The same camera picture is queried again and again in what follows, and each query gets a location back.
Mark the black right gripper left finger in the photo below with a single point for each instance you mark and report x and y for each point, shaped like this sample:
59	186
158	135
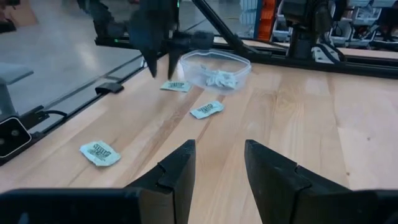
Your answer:
174	193

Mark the clear plastic container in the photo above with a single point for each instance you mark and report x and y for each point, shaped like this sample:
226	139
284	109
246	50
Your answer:
192	67

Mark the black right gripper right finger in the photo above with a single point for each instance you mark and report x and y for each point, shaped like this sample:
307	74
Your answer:
280	193

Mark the flat green stevia packet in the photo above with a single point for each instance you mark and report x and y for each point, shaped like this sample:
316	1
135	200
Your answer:
175	86

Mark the white packet middle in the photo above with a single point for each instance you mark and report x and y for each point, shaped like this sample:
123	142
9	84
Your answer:
206	109

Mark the green stevia packet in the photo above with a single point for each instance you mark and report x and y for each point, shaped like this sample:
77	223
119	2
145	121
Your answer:
99	153
175	86

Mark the black aluminium table frame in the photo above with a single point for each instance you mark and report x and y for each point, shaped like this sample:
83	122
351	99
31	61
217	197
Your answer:
357	67

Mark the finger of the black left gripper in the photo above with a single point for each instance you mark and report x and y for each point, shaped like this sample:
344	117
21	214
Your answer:
153	63
172	63

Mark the shelving rack with parts bins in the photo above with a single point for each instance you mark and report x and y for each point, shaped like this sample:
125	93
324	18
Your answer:
360	18

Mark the black frame clamp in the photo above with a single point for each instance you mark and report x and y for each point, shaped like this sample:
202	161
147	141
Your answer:
109	88

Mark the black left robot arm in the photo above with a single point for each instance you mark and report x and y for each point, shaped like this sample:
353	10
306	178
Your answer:
304	18

